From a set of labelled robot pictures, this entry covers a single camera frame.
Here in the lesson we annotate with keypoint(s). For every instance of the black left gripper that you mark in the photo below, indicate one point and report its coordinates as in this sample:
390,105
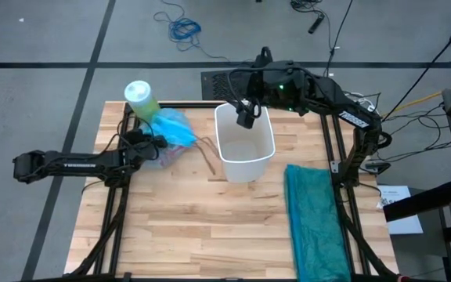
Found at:
147,143

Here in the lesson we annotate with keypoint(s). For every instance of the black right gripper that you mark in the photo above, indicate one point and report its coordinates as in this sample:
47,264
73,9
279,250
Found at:
262,86

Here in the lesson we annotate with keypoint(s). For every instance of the light blue trash bag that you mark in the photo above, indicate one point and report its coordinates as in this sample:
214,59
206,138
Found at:
170,129

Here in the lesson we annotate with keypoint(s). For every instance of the white plastic trash bin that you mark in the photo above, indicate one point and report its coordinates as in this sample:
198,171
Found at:
245,156

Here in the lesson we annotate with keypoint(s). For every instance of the teal trash bag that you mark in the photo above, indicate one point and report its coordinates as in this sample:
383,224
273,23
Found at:
315,227

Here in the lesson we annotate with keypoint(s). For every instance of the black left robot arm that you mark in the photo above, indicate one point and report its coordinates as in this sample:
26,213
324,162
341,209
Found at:
73,164

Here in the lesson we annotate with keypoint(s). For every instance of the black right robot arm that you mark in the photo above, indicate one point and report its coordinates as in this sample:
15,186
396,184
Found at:
352,119

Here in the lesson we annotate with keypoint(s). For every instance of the black perforated floor grate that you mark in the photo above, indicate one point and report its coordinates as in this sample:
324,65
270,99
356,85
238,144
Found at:
215,84

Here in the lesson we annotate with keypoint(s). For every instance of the green canister white lid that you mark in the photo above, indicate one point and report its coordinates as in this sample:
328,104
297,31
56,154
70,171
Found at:
141,100

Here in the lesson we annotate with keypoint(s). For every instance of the black power strip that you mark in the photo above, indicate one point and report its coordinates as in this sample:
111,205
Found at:
316,23

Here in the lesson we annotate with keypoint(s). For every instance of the black stand pole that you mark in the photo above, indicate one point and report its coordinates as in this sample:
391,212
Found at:
425,70

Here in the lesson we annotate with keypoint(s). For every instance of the white printed paper sheet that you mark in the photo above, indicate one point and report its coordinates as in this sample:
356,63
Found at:
399,211

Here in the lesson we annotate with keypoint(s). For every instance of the black angled bar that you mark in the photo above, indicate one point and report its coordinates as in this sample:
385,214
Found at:
425,199

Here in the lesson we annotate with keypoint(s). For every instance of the silver frame corner bracket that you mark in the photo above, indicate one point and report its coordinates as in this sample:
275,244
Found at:
335,166

